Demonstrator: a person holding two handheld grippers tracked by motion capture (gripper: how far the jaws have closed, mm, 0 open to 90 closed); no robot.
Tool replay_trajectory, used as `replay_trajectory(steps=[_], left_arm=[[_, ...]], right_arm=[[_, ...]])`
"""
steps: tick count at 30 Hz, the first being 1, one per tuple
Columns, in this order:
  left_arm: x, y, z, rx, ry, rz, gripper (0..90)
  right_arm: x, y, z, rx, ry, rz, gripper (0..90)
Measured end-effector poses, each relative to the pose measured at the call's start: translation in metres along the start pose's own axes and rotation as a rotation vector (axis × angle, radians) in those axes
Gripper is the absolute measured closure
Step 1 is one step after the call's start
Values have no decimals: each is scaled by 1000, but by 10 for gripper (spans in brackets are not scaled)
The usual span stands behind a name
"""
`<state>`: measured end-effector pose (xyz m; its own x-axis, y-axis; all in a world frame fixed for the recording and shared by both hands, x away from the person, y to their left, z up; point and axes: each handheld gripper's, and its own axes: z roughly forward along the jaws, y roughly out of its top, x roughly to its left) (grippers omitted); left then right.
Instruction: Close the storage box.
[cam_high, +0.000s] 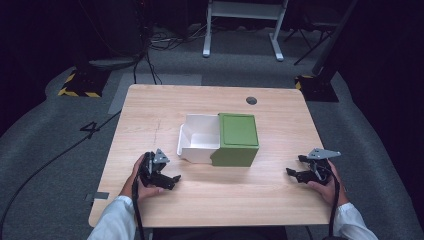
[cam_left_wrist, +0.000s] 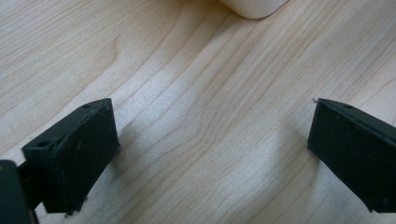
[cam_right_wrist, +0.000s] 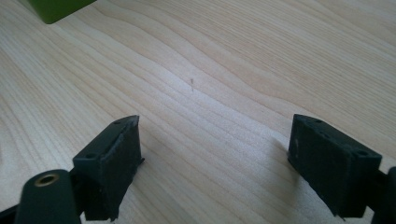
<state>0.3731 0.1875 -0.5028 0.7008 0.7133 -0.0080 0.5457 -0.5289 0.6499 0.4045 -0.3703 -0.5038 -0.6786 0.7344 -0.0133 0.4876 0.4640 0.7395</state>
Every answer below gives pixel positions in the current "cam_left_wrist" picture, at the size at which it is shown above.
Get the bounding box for cream rounded container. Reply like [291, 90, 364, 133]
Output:
[219, 0, 290, 20]

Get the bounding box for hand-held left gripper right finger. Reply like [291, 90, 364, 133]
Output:
[307, 98, 396, 214]

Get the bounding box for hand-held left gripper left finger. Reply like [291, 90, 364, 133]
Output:
[21, 97, 121, 217]

